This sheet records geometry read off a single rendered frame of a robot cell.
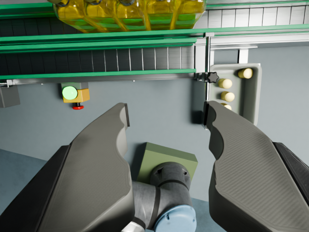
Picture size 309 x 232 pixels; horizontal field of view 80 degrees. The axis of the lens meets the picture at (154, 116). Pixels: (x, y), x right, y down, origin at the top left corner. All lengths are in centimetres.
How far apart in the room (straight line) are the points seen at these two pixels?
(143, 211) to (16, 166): 166
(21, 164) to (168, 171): 158
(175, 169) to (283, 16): 56
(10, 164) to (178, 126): 167
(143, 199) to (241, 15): 58
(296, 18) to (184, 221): 63
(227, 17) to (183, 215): 55
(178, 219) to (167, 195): 7
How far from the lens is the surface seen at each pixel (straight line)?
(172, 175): 66
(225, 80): 68
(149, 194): 55
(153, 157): 70
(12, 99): 86
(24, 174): 208
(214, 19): 62
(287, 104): 86
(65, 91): 68
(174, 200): 57
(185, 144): 77
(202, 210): 193
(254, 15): 66
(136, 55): 59
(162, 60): 58
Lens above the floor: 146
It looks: 77 degrees down
